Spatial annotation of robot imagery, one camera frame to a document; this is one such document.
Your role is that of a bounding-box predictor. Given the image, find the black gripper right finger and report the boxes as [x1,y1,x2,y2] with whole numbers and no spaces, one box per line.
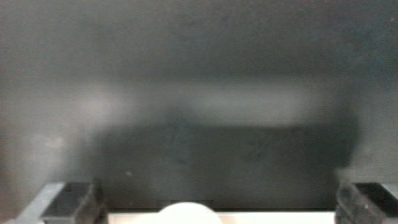
[333,182,398,224]

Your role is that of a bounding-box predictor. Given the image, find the white drawer tray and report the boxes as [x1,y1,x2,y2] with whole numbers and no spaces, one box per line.
[108,202,335,224]

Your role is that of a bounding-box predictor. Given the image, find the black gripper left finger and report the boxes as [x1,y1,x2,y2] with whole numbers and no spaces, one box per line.
[13,181,108,224]

